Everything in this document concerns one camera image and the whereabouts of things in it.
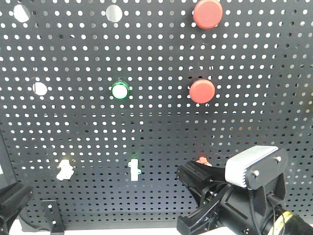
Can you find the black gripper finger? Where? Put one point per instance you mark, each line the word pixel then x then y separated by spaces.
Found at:
pixel 199 177
pixel 200 221
pixel 13 199

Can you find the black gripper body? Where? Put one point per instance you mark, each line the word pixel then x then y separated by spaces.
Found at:
pixel 243 211

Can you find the red toggle switch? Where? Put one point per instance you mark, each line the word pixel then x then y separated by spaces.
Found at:
pixel 203 161

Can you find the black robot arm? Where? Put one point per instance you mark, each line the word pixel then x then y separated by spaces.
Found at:
pixel 282 222

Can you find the left black pegboard clamp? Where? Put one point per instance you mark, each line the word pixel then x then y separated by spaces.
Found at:
pixel 53 217

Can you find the lower red push button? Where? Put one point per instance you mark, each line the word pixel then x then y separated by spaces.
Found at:
pixel 202 91

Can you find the red push button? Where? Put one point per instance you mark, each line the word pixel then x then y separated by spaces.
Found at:
pixel 207 13
pixel 202 91

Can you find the green ringed indicator light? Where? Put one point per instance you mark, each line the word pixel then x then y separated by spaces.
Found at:
pixel 120 90

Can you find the black perforated pegboard panel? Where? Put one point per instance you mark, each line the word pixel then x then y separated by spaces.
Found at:
pixel 60 58

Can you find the upper red push button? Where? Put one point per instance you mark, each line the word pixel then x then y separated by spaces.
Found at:
pixel 207 13

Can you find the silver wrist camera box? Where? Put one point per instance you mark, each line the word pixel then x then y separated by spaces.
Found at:
pixel 256 167

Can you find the middle white toggle switch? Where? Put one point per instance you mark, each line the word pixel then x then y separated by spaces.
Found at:
pixel 135 171

